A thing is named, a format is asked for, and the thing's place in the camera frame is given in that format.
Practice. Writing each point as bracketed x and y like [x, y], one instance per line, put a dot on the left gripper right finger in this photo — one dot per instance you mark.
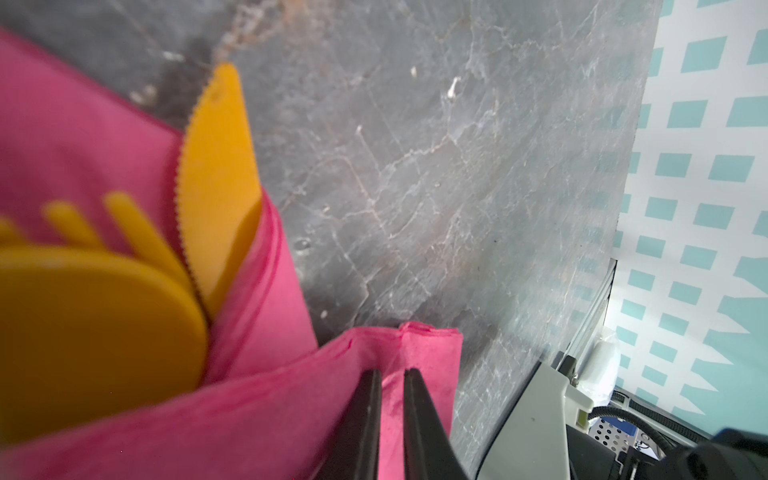
[427, 450]

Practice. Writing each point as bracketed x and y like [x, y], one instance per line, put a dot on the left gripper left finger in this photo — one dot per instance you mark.
[355, 450]

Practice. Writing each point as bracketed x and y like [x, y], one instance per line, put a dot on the pink paper napkin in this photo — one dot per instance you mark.
[271, 397]

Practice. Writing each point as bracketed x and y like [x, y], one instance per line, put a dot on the orange chopstick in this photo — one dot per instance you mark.
[218, 194]
[147, 244]

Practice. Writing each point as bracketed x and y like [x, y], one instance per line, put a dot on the orange spoon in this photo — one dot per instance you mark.
[86, 336]

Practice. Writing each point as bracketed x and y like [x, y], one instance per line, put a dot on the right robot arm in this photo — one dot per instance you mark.
[730, 454]

